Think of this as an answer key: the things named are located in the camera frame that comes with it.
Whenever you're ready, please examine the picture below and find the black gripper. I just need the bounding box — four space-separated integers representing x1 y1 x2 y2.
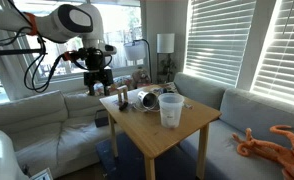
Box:
83 68 115 97

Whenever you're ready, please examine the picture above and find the clear frosted plastic cup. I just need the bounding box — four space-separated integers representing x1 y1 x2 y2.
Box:
157 92 185 129

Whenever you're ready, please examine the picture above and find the white floral cushion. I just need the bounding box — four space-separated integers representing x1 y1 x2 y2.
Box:
95 74 138 96

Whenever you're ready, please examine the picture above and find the small wooden arch block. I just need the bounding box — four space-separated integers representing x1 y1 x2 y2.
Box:
115 85 129 105

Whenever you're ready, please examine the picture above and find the small dark box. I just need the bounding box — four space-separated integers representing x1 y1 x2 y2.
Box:
94 109 110 128

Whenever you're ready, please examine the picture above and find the brown teddy bear plush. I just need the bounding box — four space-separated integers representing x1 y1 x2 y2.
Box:
131 68 152 89

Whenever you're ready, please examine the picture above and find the arc lamp white shade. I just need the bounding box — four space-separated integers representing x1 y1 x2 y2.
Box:
123 38 153 81

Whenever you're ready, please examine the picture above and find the light wooden square table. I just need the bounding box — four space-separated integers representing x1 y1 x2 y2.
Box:
99 84 222 180

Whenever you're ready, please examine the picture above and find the large white framed window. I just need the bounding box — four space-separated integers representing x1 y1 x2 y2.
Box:
13 0 145 83

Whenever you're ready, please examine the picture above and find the dark potted plant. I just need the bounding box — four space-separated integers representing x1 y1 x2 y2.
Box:
160 54 176 83

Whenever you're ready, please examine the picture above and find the dark blue rug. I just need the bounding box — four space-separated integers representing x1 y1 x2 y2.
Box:
95 131 201 180

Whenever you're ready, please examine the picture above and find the white leather sofa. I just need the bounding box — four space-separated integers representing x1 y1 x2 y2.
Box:
0 89 121 179

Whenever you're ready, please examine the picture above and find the framed box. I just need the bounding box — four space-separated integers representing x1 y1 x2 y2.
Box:
29 167 54 180

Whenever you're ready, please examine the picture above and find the white window blind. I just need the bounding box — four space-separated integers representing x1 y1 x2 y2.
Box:
250 0 294 109
183 0 257 88

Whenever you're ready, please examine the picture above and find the grey fabric sofa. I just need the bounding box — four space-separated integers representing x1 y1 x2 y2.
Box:
173 72 294 180

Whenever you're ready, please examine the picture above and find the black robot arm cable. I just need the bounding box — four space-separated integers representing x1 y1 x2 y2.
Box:
22 26 88 94

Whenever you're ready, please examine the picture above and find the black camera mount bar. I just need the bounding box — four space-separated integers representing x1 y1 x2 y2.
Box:
0 48 45 63

